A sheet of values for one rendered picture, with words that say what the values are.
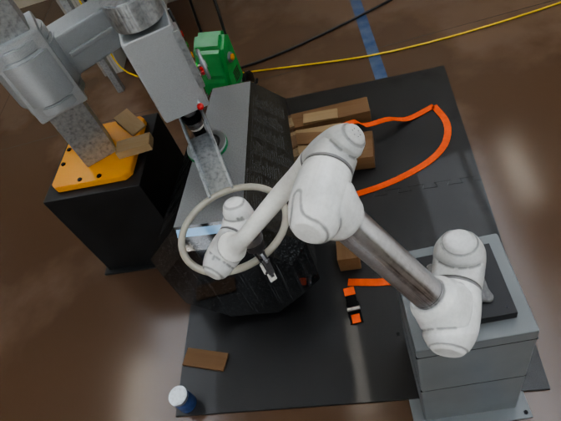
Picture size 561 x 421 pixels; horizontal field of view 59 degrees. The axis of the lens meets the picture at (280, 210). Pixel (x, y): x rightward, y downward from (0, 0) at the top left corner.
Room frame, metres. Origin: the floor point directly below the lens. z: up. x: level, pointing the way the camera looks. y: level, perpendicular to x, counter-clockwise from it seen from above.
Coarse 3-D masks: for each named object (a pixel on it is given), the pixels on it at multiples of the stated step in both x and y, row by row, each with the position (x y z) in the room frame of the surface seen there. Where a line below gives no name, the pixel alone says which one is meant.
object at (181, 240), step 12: (216, 192) 1.60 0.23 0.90; (228, 192) 1.59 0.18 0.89; (204, 204) 1.57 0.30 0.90; (192, 216) 1.52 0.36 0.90; (180, 240) 1.41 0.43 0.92; (276, 240) 1.19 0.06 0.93; (180, 252) 1.34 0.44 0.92; (192, 264) 1.25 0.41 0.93; (240, 264) 1.15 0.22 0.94; (252, 264) 1.13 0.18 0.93
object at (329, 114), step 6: (336, 108) 2.72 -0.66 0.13; (306, 114) 2.79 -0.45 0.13; (312, 114) 2.76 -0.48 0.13; (318, 114) 2.74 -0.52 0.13; (324, 114) 2.71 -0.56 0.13; (330, 114) 2.69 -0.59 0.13; (336, 114) 2.66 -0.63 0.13; (306, 120) 2.73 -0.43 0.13; (312, 120) 2.70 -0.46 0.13; (318, 120) 2.68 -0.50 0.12; (324, 120) 2.67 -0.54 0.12
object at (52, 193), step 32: (160, 128) 2.55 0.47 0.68; (160, 160) 2.36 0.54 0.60; (64, 192) 2.26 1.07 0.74; (96, 192) 2.15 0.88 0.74; (128, 192) 2.09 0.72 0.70; (160, 192) 2.18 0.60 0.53; (64, 224) 2.25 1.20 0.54; (96, 224) 2.19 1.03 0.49; (128, 224) 2.13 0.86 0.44; (160, 224) 2.07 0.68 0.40; (128, 256) 2.18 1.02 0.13
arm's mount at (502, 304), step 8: (488, 248) 0.85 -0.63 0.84; (424, 256) 0.93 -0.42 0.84; (432, 256) 0.91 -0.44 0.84; (488, 256) 0.82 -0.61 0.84; (424, 264) 0.90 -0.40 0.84; (488, 264) 0.80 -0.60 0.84; (496, 264) 0.79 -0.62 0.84; (488, 272) 0.77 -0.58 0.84; (496, 272) 0.76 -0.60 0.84; (488, 280) 0.74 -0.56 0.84; (496, 280) 0.73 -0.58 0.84; (488, 288) 0.72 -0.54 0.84; (496, 288) 0.71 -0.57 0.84; (504, 288) 0.69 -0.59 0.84; (496, 296) 0.68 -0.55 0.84; (504, 296) 0.67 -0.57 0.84; (488, 304) 0.67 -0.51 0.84; (496, 304) 0.66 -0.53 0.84; (504, 304) 0.65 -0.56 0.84; (512, 304) 0.64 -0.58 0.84; (488, 312) 0.64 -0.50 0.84; (496, 312) 0.63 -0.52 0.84; (504, 312) 0.62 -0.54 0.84; (512, 312) 0.61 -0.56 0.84; (488, 320) 0.63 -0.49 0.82; (496, 320) 0.62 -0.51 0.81
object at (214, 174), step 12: (180, 120) 2.01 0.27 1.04; (204, 120) 1.96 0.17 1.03; (192, 144) 1.91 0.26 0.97; (204, 144) 1.88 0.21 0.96; (216, 144) 1.85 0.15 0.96; (204, 156) 1.82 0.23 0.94; (216, 156) 1.79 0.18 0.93; (204, 168) 1.76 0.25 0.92; (216, 168) 1.74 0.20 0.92; (204, 180) 1.67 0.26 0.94; (216, 180) 1.68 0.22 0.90; (228, 180) 1.62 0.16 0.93
